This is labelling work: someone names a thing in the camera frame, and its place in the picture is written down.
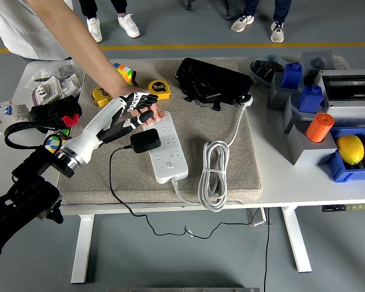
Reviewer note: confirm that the person's right hand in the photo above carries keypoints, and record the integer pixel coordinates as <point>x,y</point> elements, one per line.
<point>127,89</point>

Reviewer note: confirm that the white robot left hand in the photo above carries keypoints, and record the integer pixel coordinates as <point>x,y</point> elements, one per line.
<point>100,124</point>

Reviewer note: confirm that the black plug adapter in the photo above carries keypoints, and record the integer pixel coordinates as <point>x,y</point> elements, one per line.
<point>146,141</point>

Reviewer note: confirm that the white power strip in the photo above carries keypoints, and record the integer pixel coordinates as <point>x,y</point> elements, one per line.
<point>170,164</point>

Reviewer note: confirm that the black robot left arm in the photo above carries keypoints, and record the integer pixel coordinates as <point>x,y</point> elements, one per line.
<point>18,197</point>

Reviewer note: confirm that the person's right forearm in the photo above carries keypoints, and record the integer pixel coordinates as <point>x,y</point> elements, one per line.
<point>85,51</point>

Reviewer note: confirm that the large colourful puzzle cube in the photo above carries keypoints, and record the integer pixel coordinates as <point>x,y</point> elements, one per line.
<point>124,73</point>

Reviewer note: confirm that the yellow tape measure brown label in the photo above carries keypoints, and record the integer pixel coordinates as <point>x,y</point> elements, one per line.
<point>100,96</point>

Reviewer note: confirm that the red plastic piece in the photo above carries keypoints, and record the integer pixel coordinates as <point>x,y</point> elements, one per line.
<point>71,119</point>

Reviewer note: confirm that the yellow tape measure black label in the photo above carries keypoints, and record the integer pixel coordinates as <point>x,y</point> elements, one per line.
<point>159,89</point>

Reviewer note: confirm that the white socket module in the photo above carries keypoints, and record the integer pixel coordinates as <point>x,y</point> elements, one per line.
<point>70,86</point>

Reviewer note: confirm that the small colourful puzzle cube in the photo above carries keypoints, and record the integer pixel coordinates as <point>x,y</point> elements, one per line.
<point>51,144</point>

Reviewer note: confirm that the black cloth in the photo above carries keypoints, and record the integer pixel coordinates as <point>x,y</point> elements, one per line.
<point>48,112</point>

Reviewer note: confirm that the grey-brown mat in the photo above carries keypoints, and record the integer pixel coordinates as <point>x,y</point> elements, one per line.
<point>124,182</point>

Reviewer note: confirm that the white socket panel purple back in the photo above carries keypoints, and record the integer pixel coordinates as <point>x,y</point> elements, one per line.
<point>47,91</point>

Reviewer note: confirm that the black plastic case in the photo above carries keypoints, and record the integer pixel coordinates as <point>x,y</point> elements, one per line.
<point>213,79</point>

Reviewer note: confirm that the white circuit breaker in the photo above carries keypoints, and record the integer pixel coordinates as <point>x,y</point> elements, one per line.
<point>9,117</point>

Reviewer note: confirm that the black chair base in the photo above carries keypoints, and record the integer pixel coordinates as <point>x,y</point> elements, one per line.
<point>227,13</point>

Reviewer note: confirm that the white table leg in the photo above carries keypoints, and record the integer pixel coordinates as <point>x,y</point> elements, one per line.
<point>296,240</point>
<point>82,249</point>

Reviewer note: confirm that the blue bowl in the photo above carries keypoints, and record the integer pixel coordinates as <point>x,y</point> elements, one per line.
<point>255,71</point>

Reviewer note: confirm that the black binder clips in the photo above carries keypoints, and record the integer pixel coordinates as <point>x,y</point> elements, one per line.
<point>267,68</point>

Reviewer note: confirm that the grey square block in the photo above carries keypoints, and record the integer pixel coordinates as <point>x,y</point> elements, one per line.
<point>278,97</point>

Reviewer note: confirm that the blue plastic block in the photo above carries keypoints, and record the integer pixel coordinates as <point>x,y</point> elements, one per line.
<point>292,76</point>
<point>310,100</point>

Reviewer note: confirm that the grey box under table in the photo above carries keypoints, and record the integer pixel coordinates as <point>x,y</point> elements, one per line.
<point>257,219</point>

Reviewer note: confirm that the grey stepped block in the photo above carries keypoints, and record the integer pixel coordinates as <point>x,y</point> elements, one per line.
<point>307,153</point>

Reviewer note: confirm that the grey block with round hole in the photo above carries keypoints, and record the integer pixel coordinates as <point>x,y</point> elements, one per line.
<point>317,62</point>

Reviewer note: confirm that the orange cylinder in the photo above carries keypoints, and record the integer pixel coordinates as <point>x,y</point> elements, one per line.
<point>319,127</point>

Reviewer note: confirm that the beige roll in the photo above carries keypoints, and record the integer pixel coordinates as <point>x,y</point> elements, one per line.
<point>340,62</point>

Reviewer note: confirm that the blue plastic bin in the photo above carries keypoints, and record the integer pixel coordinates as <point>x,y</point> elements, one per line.
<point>340,173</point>

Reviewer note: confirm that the yellow lemon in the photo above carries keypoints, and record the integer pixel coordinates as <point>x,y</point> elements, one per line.
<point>349,149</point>

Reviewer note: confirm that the table control panel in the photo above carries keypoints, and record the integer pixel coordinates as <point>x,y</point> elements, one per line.
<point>337,208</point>

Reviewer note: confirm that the grey electrical enclosure box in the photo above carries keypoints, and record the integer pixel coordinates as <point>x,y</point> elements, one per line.
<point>346,106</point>

